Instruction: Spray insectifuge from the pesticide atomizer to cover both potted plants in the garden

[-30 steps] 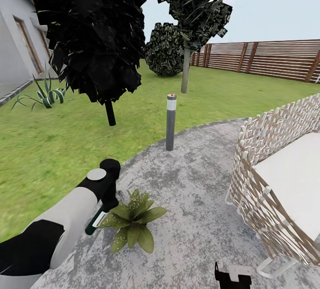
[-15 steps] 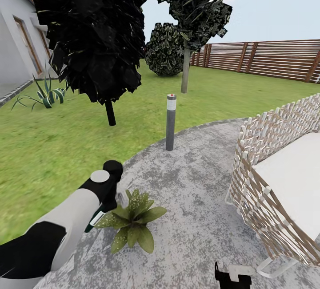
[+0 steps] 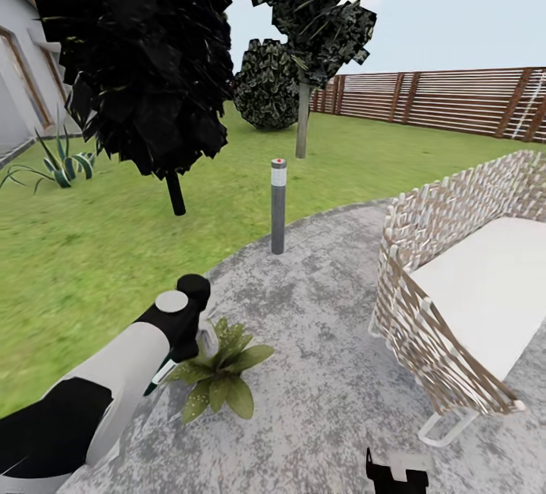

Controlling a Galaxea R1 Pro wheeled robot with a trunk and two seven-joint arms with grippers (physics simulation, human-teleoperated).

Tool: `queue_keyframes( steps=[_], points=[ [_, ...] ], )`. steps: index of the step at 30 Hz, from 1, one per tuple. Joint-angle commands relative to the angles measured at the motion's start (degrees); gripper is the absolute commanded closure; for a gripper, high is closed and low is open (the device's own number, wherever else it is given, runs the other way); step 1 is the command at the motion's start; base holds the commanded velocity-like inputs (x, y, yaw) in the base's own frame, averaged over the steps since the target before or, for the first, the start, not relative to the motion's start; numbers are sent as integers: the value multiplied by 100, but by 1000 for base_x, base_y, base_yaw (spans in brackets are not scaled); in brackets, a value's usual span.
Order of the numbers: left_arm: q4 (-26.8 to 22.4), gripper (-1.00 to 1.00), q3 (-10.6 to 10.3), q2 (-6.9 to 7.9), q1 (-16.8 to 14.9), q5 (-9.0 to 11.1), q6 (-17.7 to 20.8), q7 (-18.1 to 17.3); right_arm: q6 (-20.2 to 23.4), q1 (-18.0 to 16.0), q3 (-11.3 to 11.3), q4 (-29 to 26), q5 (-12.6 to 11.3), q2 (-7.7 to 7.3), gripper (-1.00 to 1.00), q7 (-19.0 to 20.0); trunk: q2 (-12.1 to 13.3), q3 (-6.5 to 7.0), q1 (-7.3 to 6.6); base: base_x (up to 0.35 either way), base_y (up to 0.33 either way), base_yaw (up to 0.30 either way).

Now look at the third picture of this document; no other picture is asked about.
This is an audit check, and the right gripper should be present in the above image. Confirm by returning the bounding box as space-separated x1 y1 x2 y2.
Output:
366 452 428 494

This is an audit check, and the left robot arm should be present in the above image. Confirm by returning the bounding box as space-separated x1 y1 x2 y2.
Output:
0 274 220 494

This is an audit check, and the insectifuge atomizer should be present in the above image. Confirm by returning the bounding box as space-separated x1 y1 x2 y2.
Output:
145 349 179 396

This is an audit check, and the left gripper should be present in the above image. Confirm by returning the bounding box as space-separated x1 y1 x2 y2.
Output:
173 324 199 363

